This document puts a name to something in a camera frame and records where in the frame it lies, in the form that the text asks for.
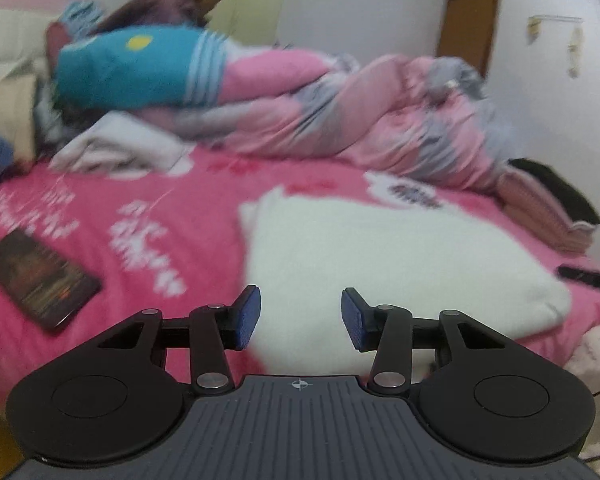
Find folded pink checked blanket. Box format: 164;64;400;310
495;165;600;256

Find pink floral bed sheet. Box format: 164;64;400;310
0;147;600;411

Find pink white headboard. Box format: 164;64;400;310
0;0;96;81

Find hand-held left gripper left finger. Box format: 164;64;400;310
97;285;262;397

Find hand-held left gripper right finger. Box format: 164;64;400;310
340;287;506;396

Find black smartphone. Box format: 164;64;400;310
0;229;103;335

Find pink grey floral quilt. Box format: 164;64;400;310
170;52;511;193

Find folded white cloth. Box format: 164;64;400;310
50;110;191;176

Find white fluffy sweater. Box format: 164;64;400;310
240;187;573;376

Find blue pink striped quilt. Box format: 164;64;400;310
52;25;341;111

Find beige pillow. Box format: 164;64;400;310
0;77;41;163

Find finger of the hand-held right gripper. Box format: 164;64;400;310
557;266;600;293

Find folded black garment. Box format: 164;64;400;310
507;157;600;226

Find pale yellow wardrobe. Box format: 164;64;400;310
152;0;293;51

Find light blue cloth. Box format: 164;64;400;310
60;0;106;36

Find brown wooden door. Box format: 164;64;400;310
436;0;501;78

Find wall hook rack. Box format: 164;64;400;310
526;14;586;78

